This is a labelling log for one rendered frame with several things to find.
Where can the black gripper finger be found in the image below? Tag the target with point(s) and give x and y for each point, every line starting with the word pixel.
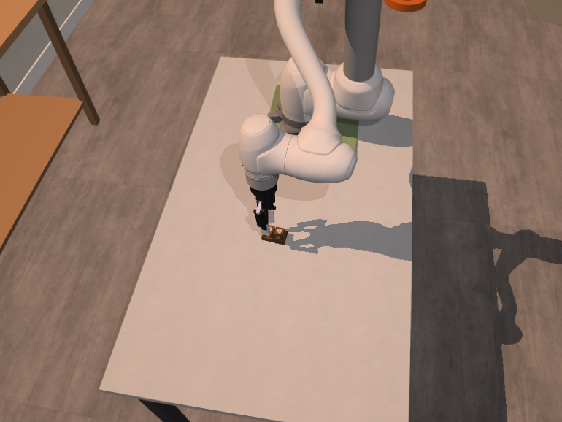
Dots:
pixel 271 208
pixel 261 216

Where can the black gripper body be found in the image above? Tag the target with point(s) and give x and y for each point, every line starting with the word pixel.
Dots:
pixel 262 195

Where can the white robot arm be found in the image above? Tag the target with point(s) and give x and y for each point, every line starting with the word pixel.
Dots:
pixel 308 102

